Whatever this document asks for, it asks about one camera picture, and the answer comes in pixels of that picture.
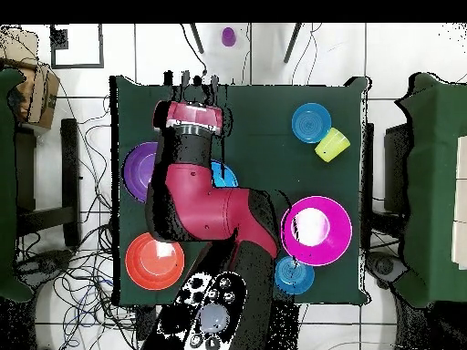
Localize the black metal frame stand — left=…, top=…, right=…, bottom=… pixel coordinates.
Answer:
left=15, top=118, right=82, bottom=249

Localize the large pink bowl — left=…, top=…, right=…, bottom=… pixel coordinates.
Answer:
left=279, top=195, right=354, bottom=267

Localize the black floor cable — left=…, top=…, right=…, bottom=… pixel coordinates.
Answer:
left=178, top=23, right=210, bottom=79

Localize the translucent blue small bowl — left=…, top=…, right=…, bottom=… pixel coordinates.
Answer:
left=291, top=102, right=333, bottom=144
left=274, top=255, right=316, bottom=295

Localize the black square floor frame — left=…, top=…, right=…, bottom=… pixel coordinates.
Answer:
left=49, top=23, right=105, bottom=69

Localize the dark green table cloth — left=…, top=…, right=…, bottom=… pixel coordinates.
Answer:
left=109, top=74, right=373, bottom=307

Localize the black tripod leg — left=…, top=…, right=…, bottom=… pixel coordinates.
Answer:
left=283, top=23, right=303, bottom=64
left=189, top=23, right=205, bottom=55

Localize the purple bowl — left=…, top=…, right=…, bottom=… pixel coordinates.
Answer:
left=121, top=141, right=160, bottom=204

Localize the translucent yellow cup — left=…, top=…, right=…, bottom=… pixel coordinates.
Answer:
left=314, top=127, right=352, bottom=164

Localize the cardboard box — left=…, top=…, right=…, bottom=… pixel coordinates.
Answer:
left=0, top=27, right=61, bottom=130

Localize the tangle of black cables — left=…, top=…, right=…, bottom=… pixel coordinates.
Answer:
left=14, top=72, right=147, bottom=350

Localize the orange bowl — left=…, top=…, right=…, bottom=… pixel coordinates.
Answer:
left=124, top=232, right=186, bottom=292

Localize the green cloth covered table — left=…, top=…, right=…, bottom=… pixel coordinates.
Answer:
left=0, top=67, right=34, bottom=304
left=393, top=71, right=467, bottom=309

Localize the purple cup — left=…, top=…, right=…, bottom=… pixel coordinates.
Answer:
left=221, top=26, right=237, bottom=47

